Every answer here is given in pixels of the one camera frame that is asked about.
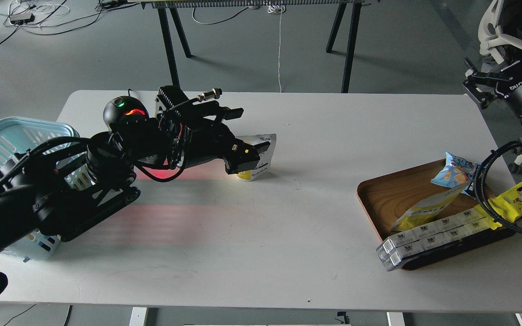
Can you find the black trestle table stand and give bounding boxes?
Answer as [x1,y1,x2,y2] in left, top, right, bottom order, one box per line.
[132,0,364,93]

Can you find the white boxed snack pack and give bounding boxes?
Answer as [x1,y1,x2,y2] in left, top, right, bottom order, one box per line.
[376,209,491,272]

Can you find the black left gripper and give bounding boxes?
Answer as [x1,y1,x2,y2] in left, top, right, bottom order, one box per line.
[154,86,270,175]

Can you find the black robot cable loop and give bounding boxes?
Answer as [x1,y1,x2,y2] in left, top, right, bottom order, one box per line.
[474,140,522,243]

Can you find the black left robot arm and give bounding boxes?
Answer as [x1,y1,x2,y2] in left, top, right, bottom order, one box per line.
[0,86,270,295]

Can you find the brown wooden tray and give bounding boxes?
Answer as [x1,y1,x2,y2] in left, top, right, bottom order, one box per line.
[357,159,514,264]

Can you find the light blue plastic basket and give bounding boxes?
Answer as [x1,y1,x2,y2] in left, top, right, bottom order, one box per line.
[0,117,79,262]

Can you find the yellow nut snack pouch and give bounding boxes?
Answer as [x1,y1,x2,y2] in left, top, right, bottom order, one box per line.
[237,133,277,181]

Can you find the yellow white snack pouch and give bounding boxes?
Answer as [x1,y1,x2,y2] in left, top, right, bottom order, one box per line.
[390,183,468,232]

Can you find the black barcode scanner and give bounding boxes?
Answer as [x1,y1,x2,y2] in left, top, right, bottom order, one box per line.
[103,95,150,134]

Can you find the blue snack bag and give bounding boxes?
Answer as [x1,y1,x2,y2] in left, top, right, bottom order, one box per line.
[430,151,481,198]

